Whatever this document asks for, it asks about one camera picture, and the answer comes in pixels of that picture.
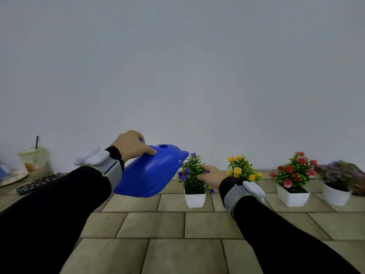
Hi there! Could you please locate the person's left hand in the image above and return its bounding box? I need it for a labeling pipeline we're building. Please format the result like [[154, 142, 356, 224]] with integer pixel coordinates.
[[110, 130, 157, 163]]

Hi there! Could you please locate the person's right hand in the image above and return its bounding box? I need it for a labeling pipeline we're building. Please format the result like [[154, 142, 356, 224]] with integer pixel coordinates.
[[196, 164, 228, 189]]

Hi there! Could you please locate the purple flower plant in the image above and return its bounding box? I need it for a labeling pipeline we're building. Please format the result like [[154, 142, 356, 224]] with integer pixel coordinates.
[[178, 152, 215, 209]]

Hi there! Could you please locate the blue dolphin watering can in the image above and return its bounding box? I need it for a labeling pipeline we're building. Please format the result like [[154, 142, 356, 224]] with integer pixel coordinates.
[[113, 144, 190, 198]]

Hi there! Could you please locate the person's right forearm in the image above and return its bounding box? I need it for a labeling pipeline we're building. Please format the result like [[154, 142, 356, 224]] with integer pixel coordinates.
[[219, 176, 360, 274]]

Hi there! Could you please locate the person's left forearm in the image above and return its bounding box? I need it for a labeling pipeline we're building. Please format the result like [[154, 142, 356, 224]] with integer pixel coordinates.
[[0, 146, 125, 274]]

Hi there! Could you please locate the grey wristband with white tracker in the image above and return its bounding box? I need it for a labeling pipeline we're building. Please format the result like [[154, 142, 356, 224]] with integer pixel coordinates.
[[74, 147, 123, 193], [224, 181, 266, 219]]

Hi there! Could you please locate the yellow flower plant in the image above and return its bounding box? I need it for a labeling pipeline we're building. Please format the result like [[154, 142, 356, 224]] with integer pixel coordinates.
[[226, 155, 263, 183]]

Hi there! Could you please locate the red flower plant, white pot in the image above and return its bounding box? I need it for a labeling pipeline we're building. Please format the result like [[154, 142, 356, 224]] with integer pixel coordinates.
[[269, 151, 319, 208]]

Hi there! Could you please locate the clear plastic drink cup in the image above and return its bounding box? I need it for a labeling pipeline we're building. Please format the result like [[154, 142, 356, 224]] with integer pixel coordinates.
[[18, 147, 53, 182]]

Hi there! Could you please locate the black dotted pouch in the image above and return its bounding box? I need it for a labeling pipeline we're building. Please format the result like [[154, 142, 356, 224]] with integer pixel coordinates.
[[16, 173, 63, 195]]

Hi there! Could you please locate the mauve flower plant, round pot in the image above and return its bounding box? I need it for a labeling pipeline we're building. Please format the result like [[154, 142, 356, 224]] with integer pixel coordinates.
[[314, 160, 365, 207]]

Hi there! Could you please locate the white plate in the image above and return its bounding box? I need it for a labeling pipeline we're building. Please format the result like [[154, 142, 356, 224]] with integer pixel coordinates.
[[0, 169, 29, 187]]

